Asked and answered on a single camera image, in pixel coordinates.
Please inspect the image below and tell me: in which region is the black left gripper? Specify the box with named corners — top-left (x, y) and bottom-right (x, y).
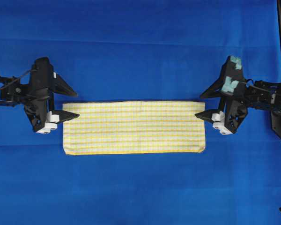
top-left (23, 57), bottom-right (80, 134)

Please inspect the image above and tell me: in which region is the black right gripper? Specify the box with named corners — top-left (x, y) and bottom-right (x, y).
top-left (195, 56), bottom-right (248, 135)

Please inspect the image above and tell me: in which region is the yellow checked towel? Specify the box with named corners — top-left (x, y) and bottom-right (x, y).
top-left (63, 101), bottom-right (206, 155)

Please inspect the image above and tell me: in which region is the blue table cloth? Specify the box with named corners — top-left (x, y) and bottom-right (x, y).
top-left (0, 0), bottom-right (281, 225)

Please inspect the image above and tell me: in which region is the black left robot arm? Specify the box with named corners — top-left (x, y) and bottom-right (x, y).
top-left (0, 57), bottom-right (79, 134)

